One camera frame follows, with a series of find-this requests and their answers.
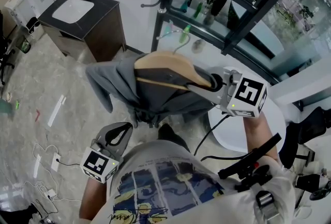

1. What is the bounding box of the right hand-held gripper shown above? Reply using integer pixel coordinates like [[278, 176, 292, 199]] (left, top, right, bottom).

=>
[[209, 66, 268, 118]]

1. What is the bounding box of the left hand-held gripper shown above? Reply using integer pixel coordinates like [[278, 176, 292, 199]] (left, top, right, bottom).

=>
[[80, 122, 134, 184]]

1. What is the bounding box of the grey clothing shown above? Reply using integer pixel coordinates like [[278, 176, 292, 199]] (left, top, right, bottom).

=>
[[85, 53, 221, 128]]

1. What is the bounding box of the wooden hanger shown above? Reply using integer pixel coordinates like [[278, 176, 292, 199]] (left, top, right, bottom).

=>
[[134, 28, 213, 89]]

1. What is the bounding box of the black coat rack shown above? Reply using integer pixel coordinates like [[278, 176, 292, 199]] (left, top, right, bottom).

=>
[[140, 0, 173, 53]]

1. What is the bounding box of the person's right forearm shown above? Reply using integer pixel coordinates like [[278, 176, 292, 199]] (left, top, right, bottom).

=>
[[242, 111, 280, 165]]

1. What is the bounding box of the person's left forearm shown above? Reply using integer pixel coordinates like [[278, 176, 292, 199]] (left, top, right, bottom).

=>
[[78, 178, 110, 220]]

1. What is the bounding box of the person's black trouser leg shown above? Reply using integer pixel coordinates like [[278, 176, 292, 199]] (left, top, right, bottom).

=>
[[157, 124, 191, 154]]

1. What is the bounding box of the white floor strip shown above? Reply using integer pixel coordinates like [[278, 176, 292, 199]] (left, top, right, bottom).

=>
[[33, 154, 42, 178], [47, 94, 67, 127]]

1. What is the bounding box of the white power strip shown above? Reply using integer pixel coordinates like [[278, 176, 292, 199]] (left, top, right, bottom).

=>
[[51, 153, 62, 172]]

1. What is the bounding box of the green bottle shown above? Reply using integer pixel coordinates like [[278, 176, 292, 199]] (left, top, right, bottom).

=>
[[193, 1, 204, 19]]

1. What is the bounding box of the white printed t-shirt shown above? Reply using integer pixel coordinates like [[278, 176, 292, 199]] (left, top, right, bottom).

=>
[[105, 139, 296, 224]]

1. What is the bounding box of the white charger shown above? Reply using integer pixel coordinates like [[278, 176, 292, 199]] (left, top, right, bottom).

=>
[[43, 188, 57, 200]]

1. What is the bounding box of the dark wooden sink cabinet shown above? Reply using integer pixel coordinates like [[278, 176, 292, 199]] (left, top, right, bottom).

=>
[[37, 0, 127, 63]]

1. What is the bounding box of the bin with green bag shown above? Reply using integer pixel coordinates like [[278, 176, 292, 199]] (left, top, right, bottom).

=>
[[14, 36, 32, 54]]

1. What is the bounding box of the white sink basin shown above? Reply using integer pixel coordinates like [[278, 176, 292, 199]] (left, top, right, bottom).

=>
[[51, 0, 95, 24]]

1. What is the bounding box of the black and white bag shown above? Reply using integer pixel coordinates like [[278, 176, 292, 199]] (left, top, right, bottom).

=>
[[25, 17, 41, 35]]

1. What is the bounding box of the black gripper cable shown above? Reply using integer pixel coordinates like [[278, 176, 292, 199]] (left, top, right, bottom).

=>
[[193, 111, 249, 162]]

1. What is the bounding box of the black window frame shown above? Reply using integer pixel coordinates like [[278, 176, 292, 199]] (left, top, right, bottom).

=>
[[152, 0, 331, 86]]

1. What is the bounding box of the white floor cable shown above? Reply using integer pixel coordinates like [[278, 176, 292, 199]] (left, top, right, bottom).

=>
[[31, 142, 83, 203]]

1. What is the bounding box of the black chest harness mount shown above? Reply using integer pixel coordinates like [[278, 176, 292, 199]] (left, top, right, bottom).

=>
[[217, 132, 283, 193]]

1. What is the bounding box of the grey strap buckle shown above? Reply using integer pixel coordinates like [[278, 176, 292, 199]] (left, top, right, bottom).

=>
[[255, 190, 281, 221]]

